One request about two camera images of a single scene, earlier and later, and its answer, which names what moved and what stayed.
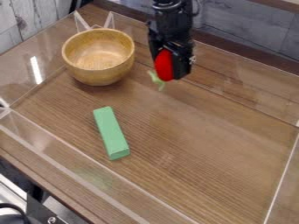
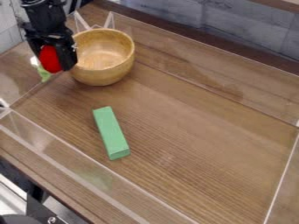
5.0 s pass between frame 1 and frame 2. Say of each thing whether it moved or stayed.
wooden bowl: stayed
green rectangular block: stayed
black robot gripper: moved
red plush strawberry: moved
